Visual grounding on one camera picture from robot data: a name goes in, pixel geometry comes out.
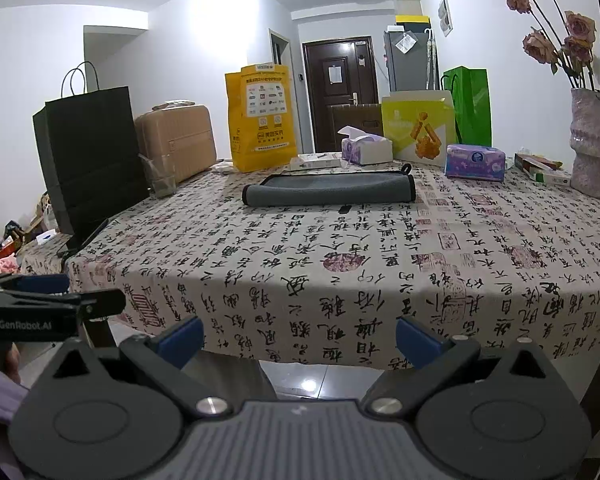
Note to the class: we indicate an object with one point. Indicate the dried pink roses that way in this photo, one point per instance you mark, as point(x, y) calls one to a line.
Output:
point(577, 35)

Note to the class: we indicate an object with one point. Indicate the grey towel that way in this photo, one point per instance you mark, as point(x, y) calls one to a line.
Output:
point(330, 190)

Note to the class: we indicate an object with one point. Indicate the white textured vase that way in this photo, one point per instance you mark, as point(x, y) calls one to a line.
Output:
point(592, 150)

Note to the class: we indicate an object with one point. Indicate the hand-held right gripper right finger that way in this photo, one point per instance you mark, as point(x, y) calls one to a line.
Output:
point(419, 341)

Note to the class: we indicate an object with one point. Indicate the red flat box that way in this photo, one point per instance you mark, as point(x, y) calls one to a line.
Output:
point(537, 162)

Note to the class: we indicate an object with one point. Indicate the dark brown door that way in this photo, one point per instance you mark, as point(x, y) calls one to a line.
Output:
point(340, 95)

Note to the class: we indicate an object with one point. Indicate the green paper bag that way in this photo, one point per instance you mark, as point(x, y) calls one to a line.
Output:
point(472, 105)

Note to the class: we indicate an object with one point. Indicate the clear glass cup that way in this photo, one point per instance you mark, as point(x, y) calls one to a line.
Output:
point(159, 180)

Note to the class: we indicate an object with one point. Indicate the yellow black box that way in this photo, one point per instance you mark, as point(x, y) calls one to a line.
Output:
point(412, 21)

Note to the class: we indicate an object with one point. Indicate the grey fridge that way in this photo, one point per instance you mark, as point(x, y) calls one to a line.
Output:
point(405, 70)

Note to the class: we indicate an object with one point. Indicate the white green flat box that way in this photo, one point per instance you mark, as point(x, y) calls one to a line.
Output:
point(550, 177)

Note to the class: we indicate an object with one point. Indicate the yellow plastic bag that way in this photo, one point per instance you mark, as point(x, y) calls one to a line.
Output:
point(260, 125)

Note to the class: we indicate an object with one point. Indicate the yellow-green gift bag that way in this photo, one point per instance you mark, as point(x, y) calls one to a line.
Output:
point(420, 130)

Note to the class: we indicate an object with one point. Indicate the brown chair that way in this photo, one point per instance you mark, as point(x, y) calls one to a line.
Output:
point(355, 120)

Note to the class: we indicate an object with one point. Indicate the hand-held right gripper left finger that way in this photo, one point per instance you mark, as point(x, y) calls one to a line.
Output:
point(182, 341)

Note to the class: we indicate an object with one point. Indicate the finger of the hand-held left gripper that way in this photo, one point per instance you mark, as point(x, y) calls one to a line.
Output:
point(100, 301)
point(42, 284)

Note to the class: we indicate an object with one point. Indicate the pile of floor clutter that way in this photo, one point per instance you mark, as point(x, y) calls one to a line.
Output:
point(10, 245)

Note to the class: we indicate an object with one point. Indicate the wall picture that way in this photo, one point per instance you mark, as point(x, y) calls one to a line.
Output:
point(445, 14)

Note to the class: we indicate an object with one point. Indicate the purple tissue pack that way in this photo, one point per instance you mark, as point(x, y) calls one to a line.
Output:
point(475, 162)

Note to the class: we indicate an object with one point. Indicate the purple tissue box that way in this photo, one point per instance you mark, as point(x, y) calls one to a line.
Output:
point(367, 150)

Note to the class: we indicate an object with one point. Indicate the beige suitcase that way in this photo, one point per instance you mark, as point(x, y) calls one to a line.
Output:
point(180, 140)

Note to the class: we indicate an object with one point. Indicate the black paper bag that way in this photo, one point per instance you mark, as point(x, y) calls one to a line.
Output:
point(90, 160)

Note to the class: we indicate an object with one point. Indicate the calligraphy printed tablecloth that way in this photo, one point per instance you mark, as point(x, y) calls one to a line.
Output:
point(330, 245)

